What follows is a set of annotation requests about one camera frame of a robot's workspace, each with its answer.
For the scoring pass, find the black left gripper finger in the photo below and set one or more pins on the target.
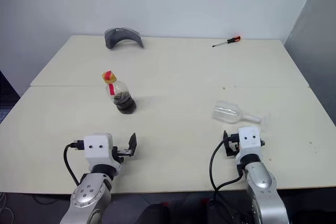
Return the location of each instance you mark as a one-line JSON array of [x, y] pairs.
[[132, 145]]

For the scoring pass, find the yellow bottle cap red tape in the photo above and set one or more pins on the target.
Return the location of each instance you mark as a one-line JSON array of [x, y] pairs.
[[109, 77]]

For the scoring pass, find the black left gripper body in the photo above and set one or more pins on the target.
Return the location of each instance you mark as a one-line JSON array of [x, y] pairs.
[[119, 155]]

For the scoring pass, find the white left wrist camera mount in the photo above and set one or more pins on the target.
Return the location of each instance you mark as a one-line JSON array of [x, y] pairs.
[[97, 153]]

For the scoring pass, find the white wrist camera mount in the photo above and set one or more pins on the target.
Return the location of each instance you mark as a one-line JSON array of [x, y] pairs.
[[249, 145], [97, 153]]

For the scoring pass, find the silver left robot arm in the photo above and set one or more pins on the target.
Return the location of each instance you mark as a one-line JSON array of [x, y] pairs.
[[86, 192]]

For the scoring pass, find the plastic bottle with dark liquid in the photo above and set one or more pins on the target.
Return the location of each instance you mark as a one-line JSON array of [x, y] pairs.
[[124, 103]]

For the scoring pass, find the dark blue gridded object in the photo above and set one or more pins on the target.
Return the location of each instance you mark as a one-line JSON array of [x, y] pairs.
[[6, 95]]

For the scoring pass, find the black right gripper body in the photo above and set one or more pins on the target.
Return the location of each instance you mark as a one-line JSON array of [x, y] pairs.
[[233, 144]]

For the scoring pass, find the clear wine glass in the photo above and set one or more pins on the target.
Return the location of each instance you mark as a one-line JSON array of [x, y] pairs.
[[227, 112]]

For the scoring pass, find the grey partition panel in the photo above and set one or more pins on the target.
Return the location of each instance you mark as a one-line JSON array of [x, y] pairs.
[[315, 51]]

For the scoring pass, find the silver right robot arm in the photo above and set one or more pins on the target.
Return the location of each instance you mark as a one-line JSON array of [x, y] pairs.
[[260, 176]]

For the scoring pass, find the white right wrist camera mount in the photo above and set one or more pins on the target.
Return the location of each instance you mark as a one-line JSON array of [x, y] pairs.
[[249, 145]]

